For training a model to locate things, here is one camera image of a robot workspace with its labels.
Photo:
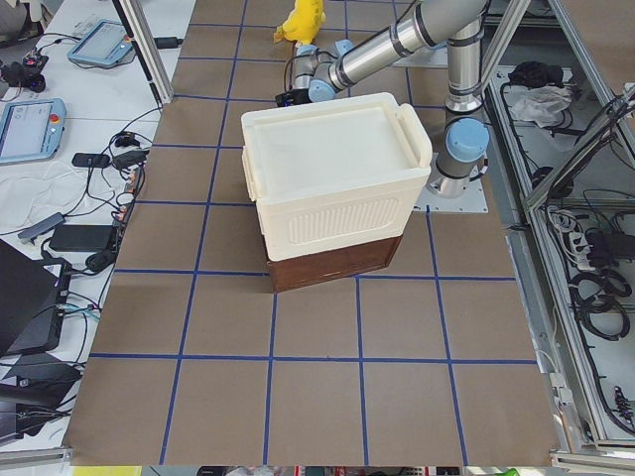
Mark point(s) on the black power brick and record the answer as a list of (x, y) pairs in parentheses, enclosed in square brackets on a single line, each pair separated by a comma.
[(81, 238)]

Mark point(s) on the white crumpled cloth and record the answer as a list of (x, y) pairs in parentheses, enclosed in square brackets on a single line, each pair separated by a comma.
[(544, 105)]

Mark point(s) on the black laptop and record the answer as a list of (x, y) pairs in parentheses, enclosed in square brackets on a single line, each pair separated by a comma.
[(32, 295)]

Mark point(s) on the white cabinet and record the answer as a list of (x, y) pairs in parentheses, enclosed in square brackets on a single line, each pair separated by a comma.
[(330, 175)]

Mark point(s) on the dark wooden drawer frame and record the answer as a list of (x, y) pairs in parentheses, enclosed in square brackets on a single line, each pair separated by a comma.
[(313, 269)]

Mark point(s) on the teach pendant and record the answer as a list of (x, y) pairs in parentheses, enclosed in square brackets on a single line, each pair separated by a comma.
[(105, 45), (31, 130)]

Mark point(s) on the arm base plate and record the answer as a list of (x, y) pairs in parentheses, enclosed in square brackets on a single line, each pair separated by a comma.
[(454, 198)]

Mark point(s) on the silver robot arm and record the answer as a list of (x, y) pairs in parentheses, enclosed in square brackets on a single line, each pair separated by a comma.
[(458, 25)]

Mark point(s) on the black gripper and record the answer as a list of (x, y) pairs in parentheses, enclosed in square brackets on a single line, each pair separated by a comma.
[(298, 95)]

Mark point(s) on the teach pendant near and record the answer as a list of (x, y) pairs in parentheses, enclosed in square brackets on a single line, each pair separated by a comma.
[(31, 130)]

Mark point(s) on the aluminium frame post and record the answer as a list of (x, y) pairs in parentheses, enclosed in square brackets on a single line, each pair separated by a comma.
[(133, 19)]

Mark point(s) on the yellow plush dinosaur toy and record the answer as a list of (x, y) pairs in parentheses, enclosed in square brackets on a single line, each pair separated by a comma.
[(302, 24)]

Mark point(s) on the teach pendant far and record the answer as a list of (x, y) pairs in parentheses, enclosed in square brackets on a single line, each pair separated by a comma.
[(105, 45)]

